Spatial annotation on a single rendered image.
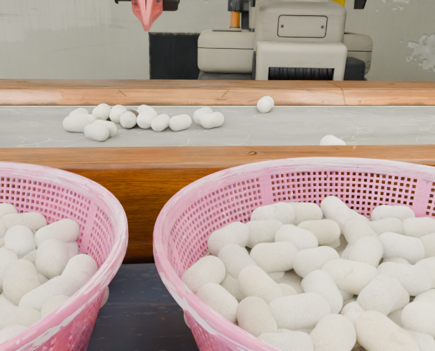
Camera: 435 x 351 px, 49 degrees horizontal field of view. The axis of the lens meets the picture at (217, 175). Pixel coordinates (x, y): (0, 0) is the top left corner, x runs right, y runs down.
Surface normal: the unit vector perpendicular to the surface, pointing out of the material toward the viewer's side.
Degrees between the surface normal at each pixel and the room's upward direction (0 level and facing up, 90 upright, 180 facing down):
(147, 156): 0
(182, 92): 45
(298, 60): 98
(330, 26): 98
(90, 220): 72
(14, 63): 91
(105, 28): 90
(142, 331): 0
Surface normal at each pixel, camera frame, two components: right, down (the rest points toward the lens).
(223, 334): -0.69, 0.22
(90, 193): -0.71, -0.05
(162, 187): 0.10, 0.33
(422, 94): 0.08, -0.43
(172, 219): 0.96, -0.18
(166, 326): 0.02, -0.94
